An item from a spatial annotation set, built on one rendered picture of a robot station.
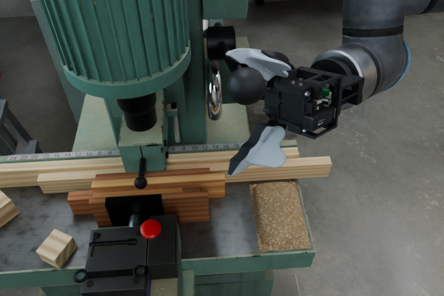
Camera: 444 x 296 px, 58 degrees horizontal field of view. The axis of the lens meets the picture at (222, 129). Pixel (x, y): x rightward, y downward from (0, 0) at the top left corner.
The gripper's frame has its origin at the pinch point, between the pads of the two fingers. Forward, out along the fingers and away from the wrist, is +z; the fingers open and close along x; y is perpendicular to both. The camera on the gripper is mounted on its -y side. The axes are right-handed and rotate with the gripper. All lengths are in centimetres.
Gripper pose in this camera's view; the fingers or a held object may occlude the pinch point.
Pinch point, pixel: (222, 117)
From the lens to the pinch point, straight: 46.8
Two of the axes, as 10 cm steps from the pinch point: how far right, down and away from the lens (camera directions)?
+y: 6.9, 2.8, -6.6
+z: -7.2, 3.0, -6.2
